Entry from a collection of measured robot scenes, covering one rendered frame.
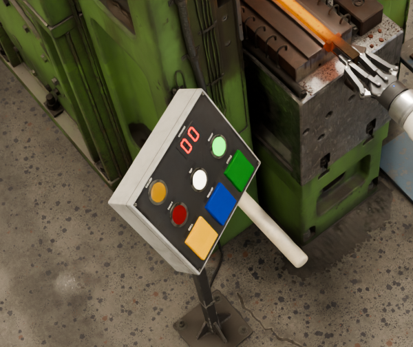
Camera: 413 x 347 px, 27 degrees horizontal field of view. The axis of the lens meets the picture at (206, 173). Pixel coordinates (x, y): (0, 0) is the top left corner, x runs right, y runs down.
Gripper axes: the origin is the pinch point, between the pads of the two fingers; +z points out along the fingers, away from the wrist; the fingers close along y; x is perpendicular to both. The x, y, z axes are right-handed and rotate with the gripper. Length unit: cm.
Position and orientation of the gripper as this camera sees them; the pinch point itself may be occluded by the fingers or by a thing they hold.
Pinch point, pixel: (344, 51)
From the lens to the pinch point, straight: 231.8
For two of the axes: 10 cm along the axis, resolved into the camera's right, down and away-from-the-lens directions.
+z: -6.1, -6.7, 4.2
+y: 7.9, -5.7, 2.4
